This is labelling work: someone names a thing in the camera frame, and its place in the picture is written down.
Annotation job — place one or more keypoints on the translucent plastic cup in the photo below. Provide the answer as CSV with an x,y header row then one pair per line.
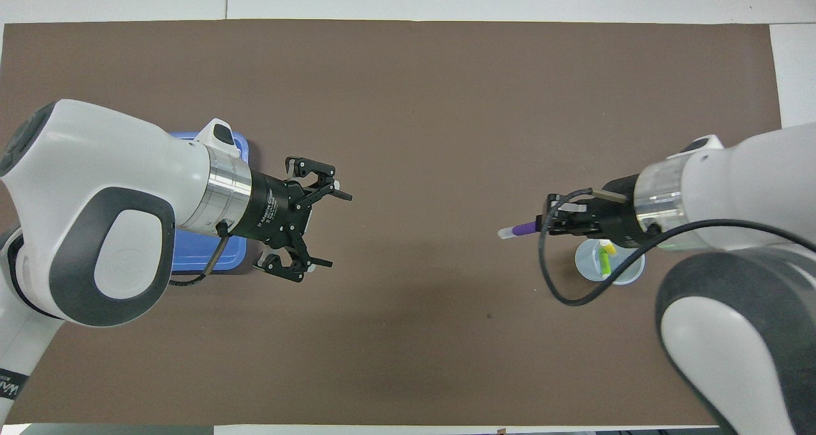
x,y
628,269

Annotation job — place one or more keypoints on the brown table mat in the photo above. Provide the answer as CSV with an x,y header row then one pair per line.
x,y
408,103

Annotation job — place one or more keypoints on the blue plastic tray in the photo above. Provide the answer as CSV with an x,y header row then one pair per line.
x,y
197,256

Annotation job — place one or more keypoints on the green marker pen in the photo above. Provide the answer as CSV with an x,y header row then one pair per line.
x,y
605,266

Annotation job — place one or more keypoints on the yellow marker pen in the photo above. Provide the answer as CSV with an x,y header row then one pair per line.
x,y
609,249

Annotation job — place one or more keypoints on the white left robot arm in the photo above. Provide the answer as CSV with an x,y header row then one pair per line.
x,y
95,148

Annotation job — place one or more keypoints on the purple marker pen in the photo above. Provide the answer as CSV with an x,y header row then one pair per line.
x,y
523,229

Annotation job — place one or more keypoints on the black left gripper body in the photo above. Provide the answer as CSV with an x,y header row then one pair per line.
x,y
277,208

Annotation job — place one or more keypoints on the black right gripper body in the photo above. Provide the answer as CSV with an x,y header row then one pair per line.
x,y
615,215

